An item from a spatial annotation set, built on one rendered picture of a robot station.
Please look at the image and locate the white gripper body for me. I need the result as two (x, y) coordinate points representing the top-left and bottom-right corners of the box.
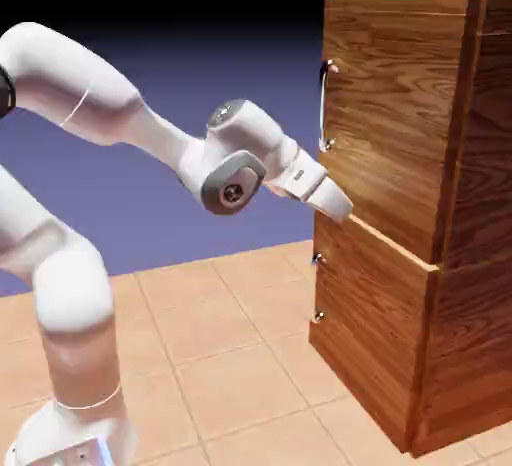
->
(306, 176), (354, 224)

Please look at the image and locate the tall wooden cabinet door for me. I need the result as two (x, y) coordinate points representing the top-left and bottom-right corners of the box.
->
(315, 0), (487, 265)

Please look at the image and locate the short wooden cabinet door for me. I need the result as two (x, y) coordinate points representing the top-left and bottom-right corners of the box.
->
(308, 211), (441, 453)

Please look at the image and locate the wooden cabinet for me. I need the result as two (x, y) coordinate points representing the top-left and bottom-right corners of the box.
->
(308, 0), (512, 458)

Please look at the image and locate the long silver door handle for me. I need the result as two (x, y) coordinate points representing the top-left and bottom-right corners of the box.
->
(318, 58), (341, 153)

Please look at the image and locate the short silver door handle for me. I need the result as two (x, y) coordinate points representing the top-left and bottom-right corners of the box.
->
(311, 251), (327, 324)

